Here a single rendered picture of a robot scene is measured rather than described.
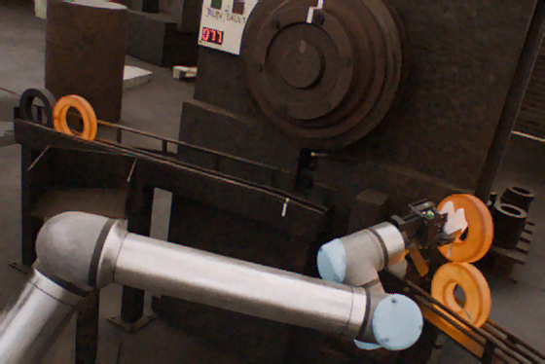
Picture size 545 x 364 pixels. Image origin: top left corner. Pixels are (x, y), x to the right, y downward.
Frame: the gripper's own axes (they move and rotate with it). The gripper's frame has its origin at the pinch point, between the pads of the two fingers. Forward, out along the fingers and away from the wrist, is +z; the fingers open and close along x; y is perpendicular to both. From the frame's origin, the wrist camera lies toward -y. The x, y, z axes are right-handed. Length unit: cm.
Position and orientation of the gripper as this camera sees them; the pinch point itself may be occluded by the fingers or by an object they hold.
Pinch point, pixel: (463, 221)
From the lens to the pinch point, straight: 126.0
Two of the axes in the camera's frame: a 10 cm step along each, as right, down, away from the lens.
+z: 8.8, -2.7, 3.9
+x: -4.7, -4.1, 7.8
